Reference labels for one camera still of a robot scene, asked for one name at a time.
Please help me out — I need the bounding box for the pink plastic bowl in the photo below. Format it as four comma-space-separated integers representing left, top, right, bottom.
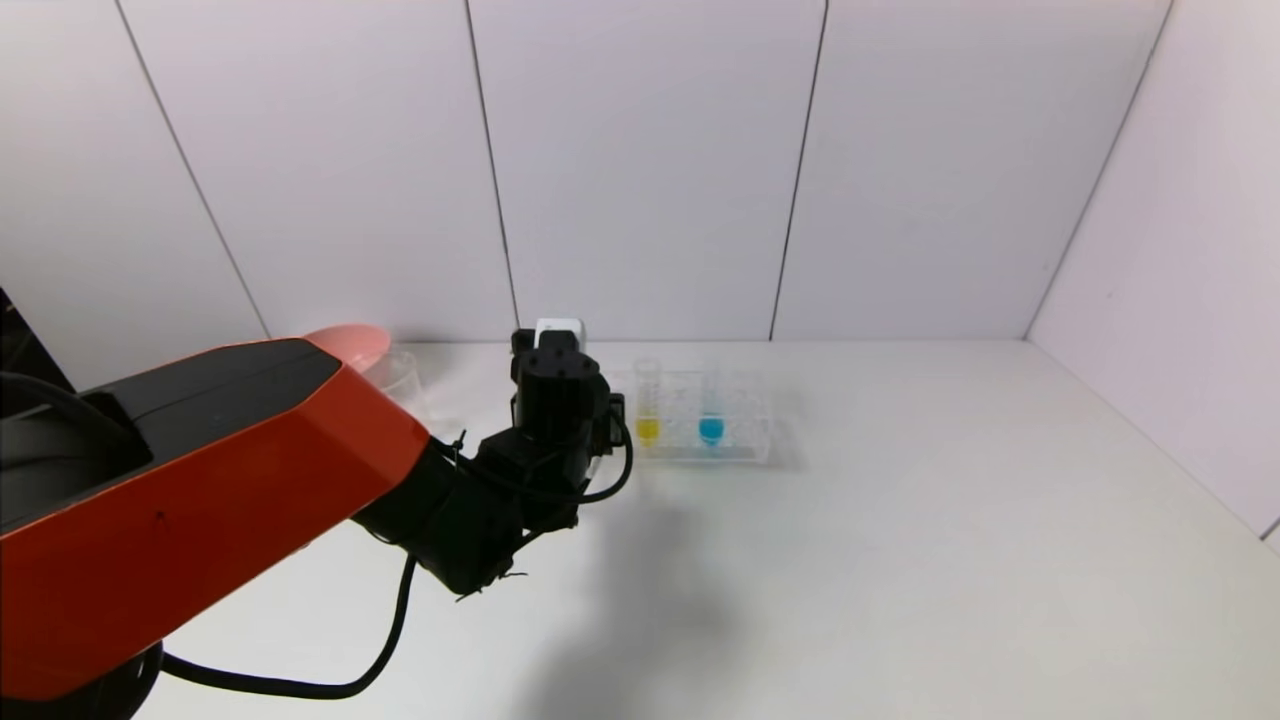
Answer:
302, 324, 393, 374

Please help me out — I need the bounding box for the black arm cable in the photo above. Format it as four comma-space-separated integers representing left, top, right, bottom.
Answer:
158, 412, 635, 701

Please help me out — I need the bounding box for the blue pigment test tube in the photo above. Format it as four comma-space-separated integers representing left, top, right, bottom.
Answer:
698, 360, 735, 448

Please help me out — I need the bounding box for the black office chair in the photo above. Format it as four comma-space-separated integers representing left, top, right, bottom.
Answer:
0, 288, 77, 393

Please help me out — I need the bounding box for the clear glass beaker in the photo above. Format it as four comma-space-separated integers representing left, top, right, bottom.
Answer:
360, 349, 442, 433

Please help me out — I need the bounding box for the clear acrylic test tube rack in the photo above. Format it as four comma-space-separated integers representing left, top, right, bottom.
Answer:
606, 369, 775, 466

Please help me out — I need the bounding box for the yellow pigment test tube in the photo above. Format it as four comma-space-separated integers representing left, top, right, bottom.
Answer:
633, 359, 664, 449

